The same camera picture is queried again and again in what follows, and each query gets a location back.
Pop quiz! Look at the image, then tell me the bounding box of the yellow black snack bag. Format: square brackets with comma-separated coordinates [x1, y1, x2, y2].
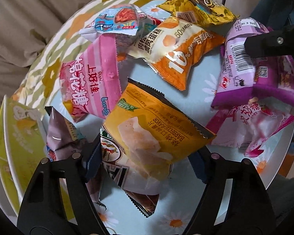
[157, 0, 237, 27]

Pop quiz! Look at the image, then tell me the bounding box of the mauve snack bag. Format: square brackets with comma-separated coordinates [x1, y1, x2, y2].
[45, 106, 105, 207]

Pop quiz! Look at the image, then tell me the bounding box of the green cardboard box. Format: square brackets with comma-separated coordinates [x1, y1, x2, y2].
[0, 94, 75, 222]

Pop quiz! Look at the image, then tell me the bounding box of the blue red snack packet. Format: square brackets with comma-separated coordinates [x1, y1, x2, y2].
[79, 4, 148, 42]

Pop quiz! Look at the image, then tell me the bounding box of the green striped floral blanket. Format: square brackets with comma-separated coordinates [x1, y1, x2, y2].
[11, 0, 162, 111]

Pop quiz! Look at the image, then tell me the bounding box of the beige curtain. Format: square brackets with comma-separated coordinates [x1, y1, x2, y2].
[0, 0, 91, 106]

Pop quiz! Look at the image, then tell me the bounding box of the purple snack bag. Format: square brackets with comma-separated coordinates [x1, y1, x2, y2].
[211, 18, 294, 107]

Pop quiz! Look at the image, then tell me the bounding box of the pink white candy bag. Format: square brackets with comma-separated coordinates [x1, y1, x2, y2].
[205, 100, 294, 158]

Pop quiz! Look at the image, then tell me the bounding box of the yellow barbecue chips bag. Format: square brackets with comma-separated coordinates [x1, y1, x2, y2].
[100, 79, 216, 218]

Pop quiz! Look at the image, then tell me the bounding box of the pink marshmallow bag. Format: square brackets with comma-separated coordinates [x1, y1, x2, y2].
[59, 34, 122, 123]

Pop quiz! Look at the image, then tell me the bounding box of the orange white cake packet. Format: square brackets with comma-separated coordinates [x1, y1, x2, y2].
[127, 16, 225, 91]

